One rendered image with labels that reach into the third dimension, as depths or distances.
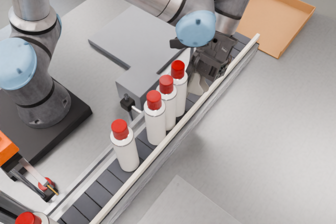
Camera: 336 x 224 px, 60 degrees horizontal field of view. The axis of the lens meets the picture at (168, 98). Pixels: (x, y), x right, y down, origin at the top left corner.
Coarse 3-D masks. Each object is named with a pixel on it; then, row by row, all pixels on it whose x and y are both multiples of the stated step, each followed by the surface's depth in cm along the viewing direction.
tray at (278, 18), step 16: (256, 0) 121; (272, 0) 121; (288, 0) 118; (256, 16) 115; (272, 16) 115; (288, 16) 115; (304, 16) 115; (240, 32) 110; (256, 32) 110; (272, 32) 110; (288, 32) 110; (272, 48) 106
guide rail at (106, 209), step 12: (228, 72) 91; (216, 84) 87; (204, 96) 84; (192, 108) 82; (180, 120) 80; (144, 168) 73; (132, 180) 70; (120, 192) 69; (108, 204) 67; (96, 216) 66
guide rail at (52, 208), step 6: (186, 66) 84; (138, 120) 74; (132, 126) 73; (108, 150) 70; (102, 156) 69; (96, 162) 68; (90, 168) 67; (84, 174) 66; (78, 180) 66; (72, 186) 65; (66, 192) 64; (60, 198) 63; (54, 204) 63; (48, 210) 62; (54, 210) 63
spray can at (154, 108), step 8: (152, 96) 64; (160, 96) 64; (144, 104) 67; (152, 104) 64; (160, 104) 65; (144, 112) 67; (152, 112) 66; (160, 112) 66; (152, 120) 68; (160, 120) 68; (152, 128) 71; (160, 128) 72; (152, 136) 75; (160, 136) 75; (152, 144) 79
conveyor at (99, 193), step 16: (240, 48) 99; (208, 80) 92; (192, 96) 88; (208, 96) 88; (144, 128) 82; (144, 144) 79; (112, 176) 74; (128, 176) 74; (96, 192) 72; (112, 192) 72; (80, 208) 70; (96, 208) 70; (112, 208) 70
